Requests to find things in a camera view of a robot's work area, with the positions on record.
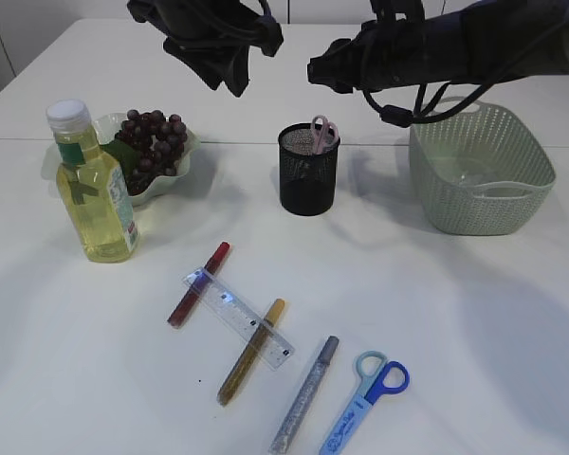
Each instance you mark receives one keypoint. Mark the pink capped scissors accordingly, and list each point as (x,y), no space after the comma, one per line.
(325,134)

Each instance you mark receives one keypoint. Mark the green plastic woven basket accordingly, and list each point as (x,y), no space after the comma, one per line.
(491,135)

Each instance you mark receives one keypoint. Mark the red glitter glue pen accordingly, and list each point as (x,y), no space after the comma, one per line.
(190,299)

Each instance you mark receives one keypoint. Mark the yellow tea drink bottle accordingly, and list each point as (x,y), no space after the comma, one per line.
(92,186)

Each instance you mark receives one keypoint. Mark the silver glitter glue pen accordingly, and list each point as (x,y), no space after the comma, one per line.
(304,398)

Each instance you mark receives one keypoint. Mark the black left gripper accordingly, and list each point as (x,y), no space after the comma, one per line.
(229,26)

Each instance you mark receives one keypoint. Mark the clear plastic ruler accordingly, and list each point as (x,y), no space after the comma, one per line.
(241,318)

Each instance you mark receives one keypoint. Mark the clear plastic sheet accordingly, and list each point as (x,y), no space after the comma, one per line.
(469,175)

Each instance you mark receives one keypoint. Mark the black mesh pen holder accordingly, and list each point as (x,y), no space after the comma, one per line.
(306,182)

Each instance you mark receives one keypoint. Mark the blue capped scissors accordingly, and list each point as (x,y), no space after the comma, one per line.
(370,389)

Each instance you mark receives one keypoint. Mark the gold glitter glue pen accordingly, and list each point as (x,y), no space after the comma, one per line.
(249,355)

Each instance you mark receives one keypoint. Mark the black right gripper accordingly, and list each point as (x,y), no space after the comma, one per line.
(379,57)

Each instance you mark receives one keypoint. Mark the purple artificial grape bunch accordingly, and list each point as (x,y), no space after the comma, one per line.
(148,145)

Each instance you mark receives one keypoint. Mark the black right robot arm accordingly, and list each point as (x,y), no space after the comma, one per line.
(523,38)

